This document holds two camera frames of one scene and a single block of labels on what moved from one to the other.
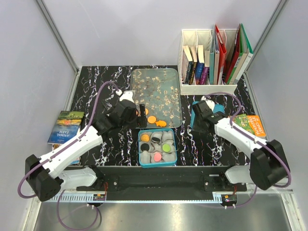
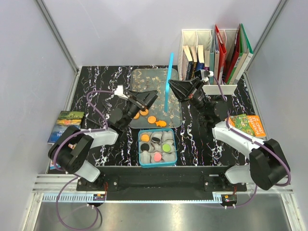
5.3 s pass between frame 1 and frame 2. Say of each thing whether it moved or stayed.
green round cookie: stayed
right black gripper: moved
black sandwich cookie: stayed
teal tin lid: moved
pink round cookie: stayed
